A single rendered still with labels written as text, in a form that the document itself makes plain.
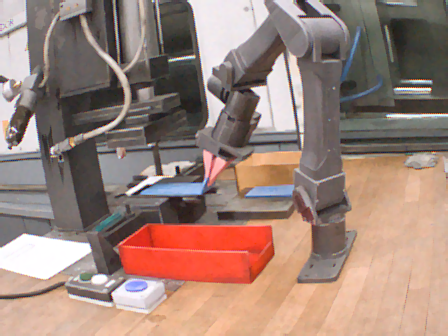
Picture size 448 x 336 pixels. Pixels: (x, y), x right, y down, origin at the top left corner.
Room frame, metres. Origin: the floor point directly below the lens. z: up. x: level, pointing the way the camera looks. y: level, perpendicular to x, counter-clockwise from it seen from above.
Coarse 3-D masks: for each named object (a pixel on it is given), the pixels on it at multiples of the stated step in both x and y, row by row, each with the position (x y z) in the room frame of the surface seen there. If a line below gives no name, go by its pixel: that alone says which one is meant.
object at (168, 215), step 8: (168, 208) 1.05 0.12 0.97; (176, 208) 1.16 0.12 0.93; (184, 208) 1.15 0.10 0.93; (192, 208) 1.14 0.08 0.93; (200, 208) 1.17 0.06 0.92; (144, 216) 1.04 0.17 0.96; (152, 216) 1.03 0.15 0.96; (160, 216) 1.02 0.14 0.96; (168, 216) 1.05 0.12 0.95; (176, 216) 1.08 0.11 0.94; (184, 216) 1.15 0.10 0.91; (192, 216) 1.15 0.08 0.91; (200, 216) 1.17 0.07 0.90; (160, 224) 1.02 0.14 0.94; (168, 224) 1.04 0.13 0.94; (176, 224) 1.07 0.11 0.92
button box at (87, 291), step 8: (80, 272) 0.83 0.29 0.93; (72, 280) 0.79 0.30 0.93; (80, 280) 0.78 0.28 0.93; (112, 280) 0.79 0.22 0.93; (120, 280) 0.79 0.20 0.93; (48, 288) 0.81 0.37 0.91; (72, 288) 0.77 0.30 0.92; (80, 288) 0.76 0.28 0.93; (88, 288) 0.76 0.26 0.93; (96, 288) 0.75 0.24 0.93; (104, 288) 0.75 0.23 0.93; (112, 288) 0.76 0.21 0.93; (0, 296) 0.77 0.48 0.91; (8, 296) 0.77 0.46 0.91; (16, 296) 0.78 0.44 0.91; (24, 296) 0.78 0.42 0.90; (72, 296) 0.78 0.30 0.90; (80, 296) 0.77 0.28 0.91; (88, 296) 0.76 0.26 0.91; (96, 296) 0.75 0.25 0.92; (104, 296) 0.74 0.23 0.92; (104, 304) 0.74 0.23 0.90; (112, 304) 0.74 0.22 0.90
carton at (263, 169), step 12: (252, 156) 1.41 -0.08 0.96; (264, 156) 1.39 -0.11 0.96; (276, 156) 1.38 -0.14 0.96; (288, 156) 1.37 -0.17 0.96; (300, 156) 1.35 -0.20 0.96; (240, 168) 1.30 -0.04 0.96; (252, 168) 1.29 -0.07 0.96; (264, 168) 1.27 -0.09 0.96; (276, 168) 1.26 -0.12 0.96; (288, 168) 1.25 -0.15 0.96; (240, 180) 1.30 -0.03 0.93; (252, 180) 1.29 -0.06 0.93; (264, 180) 1.27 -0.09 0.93; (276, 180) 1.26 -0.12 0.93; (288, 180) 1.25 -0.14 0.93
